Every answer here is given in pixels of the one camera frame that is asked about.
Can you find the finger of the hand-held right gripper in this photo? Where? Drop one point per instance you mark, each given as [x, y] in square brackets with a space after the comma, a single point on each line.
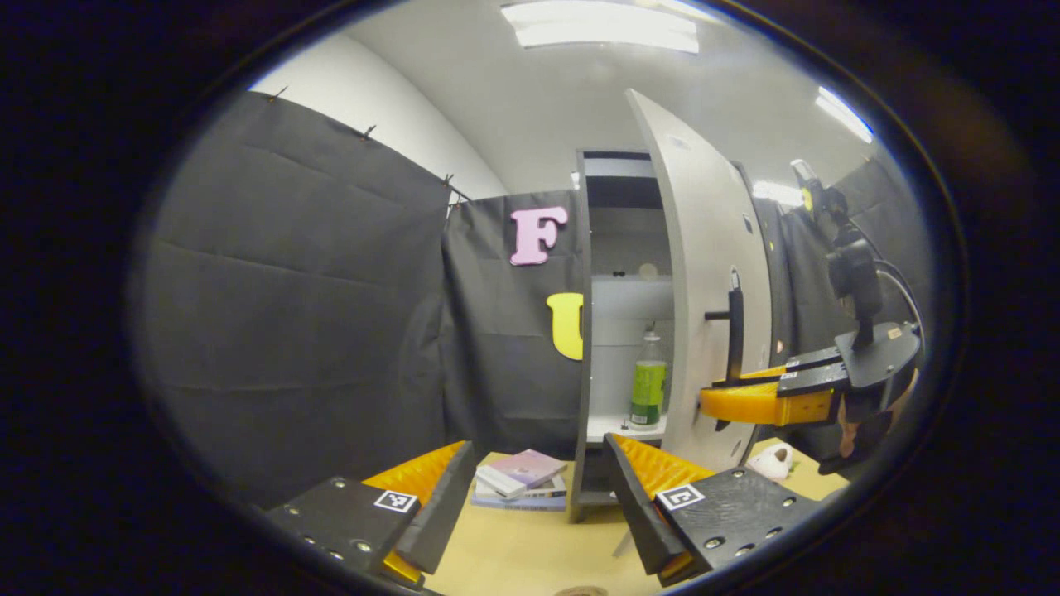
[816, 358]
[816, 381]

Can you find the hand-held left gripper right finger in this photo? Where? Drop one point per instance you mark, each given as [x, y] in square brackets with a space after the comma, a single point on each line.
[633, 513]

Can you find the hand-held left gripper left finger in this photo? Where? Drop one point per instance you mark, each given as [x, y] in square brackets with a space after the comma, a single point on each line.
[443, 513]

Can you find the green label plastic bottle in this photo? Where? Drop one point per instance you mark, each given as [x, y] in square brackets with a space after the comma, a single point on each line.
[648, 389]

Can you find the grey cabinet door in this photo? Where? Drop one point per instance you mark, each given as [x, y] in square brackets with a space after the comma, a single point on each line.
[704, 248]

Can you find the dark grey cabinet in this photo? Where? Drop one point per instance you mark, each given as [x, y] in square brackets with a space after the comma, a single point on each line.
[629, 298]

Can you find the pink white plush toy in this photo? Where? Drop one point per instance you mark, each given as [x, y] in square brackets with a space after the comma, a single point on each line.
[770, 463]

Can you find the small ceiling light panel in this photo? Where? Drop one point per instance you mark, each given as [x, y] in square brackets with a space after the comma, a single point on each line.
[777, 194]

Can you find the slim ceiling light panel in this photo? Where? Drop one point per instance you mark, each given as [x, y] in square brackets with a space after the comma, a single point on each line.
[845, 116]

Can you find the black backdrop cloth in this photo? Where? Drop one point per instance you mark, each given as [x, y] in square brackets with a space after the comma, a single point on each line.
[290, 290]

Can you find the wide ceiling light panel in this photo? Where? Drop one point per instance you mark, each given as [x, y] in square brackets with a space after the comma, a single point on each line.
[600, 26]

